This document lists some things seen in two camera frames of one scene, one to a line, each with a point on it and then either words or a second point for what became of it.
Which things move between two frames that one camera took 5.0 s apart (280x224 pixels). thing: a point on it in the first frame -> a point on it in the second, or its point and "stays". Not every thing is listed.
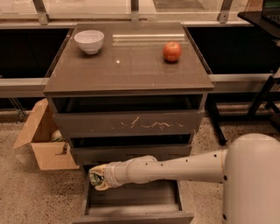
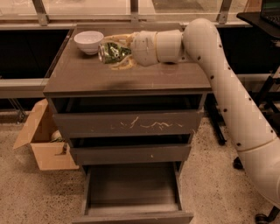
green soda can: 96,178 -> 110,52
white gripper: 112,174 -> 143,48
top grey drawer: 129,115 stays
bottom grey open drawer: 149,202 stays
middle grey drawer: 122,147 stays
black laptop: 270,11 stays
